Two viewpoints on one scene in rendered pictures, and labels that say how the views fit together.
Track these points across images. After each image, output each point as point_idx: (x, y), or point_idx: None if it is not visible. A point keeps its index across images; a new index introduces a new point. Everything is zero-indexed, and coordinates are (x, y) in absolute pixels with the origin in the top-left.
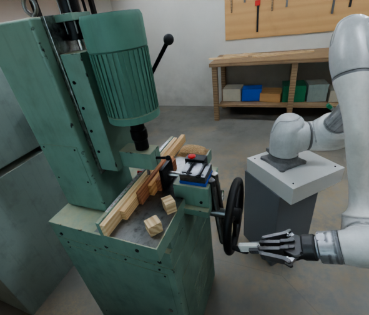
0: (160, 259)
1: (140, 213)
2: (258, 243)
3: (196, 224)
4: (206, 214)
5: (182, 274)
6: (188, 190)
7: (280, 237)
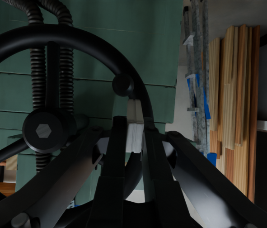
0: (194, 146)
1: None
2: (127, 151)
3: (73, 64)
4: (105, 154)
5: (159, 44)
6: (96, 181)
7: (63, 197)
